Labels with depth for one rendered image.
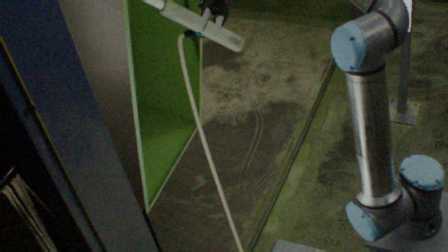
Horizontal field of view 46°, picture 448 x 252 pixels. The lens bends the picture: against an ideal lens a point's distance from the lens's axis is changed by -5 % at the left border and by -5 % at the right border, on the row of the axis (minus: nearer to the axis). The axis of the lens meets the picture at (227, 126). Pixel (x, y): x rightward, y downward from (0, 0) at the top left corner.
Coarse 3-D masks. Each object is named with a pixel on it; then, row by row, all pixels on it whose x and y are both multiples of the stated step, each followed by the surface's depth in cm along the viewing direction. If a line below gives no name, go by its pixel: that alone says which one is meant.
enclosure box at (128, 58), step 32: (64, 0) 166; (96, 0) 161; (128, 0) 237; (160, 0) 232; (192, 0) 225; (96, 32) 171; (128, 32) 168; (160, 32) 244; (96, 64) 181; (128, 64) 176; (160, 64) 258; (192, 64) 251; (96, 96) 193; (128, 96) 186; (160, 96) 274; (128, 128) 199; (160, 128) 272; (192, 128) 272; (128, 160) 213; (160, 160) 258; (160, 192) 245
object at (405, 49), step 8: (408, 32) 282; (408, 40) 286; (408, 48) 289; (400, 56) 295; (408, 56) 293; (400, 64) 298; (408, 64) 297; (400, 72) 302; (408, 72) 302; (400, 80) 306; (400, 88) 310; (400, 96) 313; (400, 104) 317; (400, 112) 321
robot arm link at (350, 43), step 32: (352, 32) 136; (384, 32) 138; (352, 64) 138; (384, 64) 143; (352, 96) 148; (384, 96) 147; (384, 128) 152; (384, 160) 157; (384, 192) 164; (352, 224) 178; (384, 224) 167
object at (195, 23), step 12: (144, 0) 168; (156, 0) 169; (168, 0) 171; (168, 12) 171; (180, 12) 172; (192, 12) 175; (192, 24) 175; (204, 24) 177; (216, 24) 179; (192, 36) 191; (204, 36) 185; (216, 36) 179; (228, 36) 181; (240, 48) 184
